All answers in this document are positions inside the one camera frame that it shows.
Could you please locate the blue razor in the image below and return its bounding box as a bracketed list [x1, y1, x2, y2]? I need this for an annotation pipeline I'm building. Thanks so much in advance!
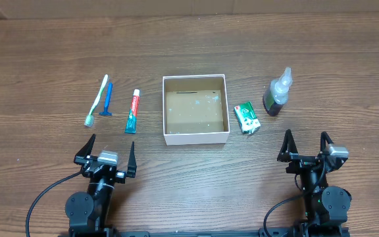
[99, 82, 113, 117]

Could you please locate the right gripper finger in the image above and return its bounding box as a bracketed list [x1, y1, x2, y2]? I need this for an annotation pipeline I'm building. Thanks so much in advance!
[280, 129, 298, 155]
[320, 132, 333, 152]

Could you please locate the clear bottle dark liquid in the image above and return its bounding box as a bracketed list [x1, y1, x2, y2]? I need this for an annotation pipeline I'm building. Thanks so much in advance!
[263, 67, 293, 117]

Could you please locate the red green toothpaste tube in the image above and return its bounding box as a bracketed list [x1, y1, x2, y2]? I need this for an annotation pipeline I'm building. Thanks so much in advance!
[124, 89, 140, 134]

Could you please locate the green soap bar packet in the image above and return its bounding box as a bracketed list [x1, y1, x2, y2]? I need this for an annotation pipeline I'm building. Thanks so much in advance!
[234, 101, 261, 134]

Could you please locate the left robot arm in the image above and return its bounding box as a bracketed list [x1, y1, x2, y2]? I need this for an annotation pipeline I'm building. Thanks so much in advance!
[65, 134, 137, 236]

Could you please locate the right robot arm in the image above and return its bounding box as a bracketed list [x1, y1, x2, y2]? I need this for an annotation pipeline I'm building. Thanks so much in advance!
[277, 130, 352, 236]

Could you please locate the white cardboard box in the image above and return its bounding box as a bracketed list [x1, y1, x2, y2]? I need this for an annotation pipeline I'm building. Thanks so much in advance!
[163, 74, 230, 145]

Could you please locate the white green toothbrush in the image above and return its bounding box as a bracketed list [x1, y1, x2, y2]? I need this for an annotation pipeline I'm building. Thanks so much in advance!
[84, 74, 109, 127]

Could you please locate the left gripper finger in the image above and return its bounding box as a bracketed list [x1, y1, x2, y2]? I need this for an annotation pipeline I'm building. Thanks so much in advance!
[75, 134, 96, 158]
[127, 142, 137, 173]

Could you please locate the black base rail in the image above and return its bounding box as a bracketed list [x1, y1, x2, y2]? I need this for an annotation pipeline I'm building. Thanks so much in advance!
[57, 226, 351, 237]

